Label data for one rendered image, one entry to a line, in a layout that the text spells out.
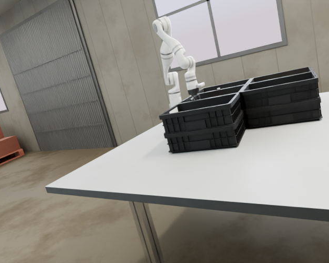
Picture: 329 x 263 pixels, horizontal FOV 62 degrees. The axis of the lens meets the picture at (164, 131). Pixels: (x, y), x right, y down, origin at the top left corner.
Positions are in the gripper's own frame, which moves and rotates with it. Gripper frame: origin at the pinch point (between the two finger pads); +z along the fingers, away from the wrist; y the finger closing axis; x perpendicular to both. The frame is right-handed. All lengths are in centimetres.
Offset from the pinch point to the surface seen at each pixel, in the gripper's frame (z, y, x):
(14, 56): -133, -251, -461
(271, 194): 16, 88, 50
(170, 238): 85, 23, -34
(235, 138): 11, 39, 30
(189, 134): 5.0, 41.0, 7.1
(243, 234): 85, 15, 16
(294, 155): 16, 55, 57
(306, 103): 5, 10, 64
